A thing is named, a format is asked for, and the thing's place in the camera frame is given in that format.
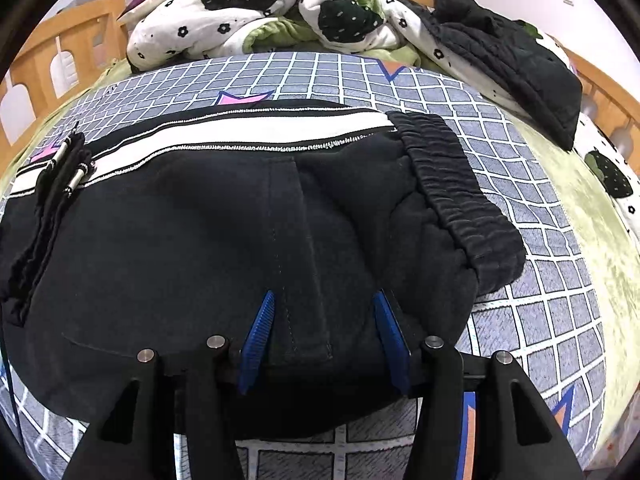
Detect white floral strawberry quilt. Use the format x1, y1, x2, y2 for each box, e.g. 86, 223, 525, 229
126, 0, 522, 113

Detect grey checked star bedsheet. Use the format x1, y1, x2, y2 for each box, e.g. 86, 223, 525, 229
0, 51, 609, 480

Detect black striped sweatpants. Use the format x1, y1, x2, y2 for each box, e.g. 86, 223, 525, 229
1, 100, 526, 440

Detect black quilted jacket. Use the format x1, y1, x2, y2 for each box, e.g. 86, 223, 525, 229
349, 0, 584, 153

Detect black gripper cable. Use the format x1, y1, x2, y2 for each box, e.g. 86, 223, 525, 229
0, 309, 26, 456

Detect white strawberry pillow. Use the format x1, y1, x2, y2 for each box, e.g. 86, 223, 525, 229
518, 20, 639, 240

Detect wooden bed frame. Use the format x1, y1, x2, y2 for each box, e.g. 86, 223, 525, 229
1, 0, 639, 174

